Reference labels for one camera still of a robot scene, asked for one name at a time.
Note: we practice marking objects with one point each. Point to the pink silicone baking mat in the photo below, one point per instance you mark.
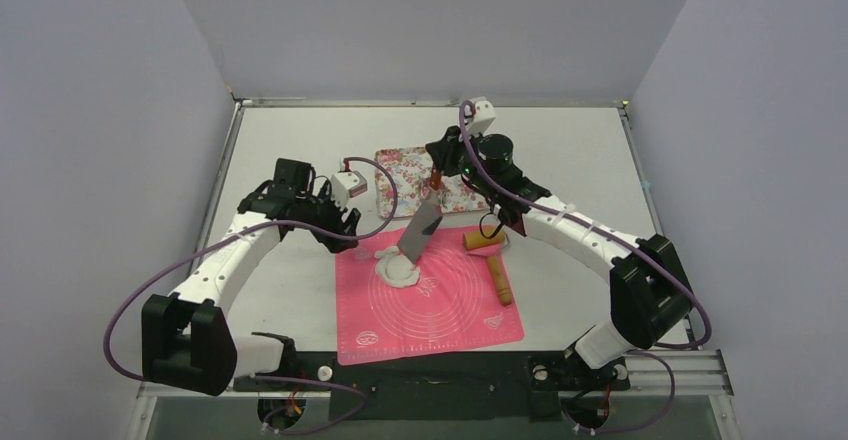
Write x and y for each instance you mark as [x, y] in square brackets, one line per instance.
[452, 308]

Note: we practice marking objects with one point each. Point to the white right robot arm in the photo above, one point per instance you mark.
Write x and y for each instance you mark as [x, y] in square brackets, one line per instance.
[649, 293]

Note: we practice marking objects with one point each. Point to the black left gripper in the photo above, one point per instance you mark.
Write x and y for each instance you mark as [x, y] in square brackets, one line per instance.
[347, 226]

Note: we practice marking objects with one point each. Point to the floral rectangular tray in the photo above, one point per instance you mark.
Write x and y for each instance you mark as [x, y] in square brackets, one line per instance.
[410, 168]

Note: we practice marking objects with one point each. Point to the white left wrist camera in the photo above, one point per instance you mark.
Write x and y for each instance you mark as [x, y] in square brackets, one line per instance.
[346, 185]

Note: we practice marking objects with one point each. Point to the white dough lump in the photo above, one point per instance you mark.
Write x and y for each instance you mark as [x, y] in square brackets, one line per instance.
[395, 269]

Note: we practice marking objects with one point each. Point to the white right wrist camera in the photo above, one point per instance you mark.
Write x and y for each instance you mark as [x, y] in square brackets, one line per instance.
[482, 116]

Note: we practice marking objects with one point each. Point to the wooden rolling pin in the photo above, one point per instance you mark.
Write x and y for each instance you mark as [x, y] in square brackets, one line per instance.
[488, 244]

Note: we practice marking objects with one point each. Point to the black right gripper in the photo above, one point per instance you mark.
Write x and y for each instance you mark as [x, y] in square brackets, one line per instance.
[441, 154]

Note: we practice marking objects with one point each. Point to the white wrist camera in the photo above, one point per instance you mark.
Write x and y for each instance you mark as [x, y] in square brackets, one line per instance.
[482, 116]
[346, 185]

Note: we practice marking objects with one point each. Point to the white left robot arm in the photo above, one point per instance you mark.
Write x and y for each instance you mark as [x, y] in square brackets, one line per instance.
[186, 339]

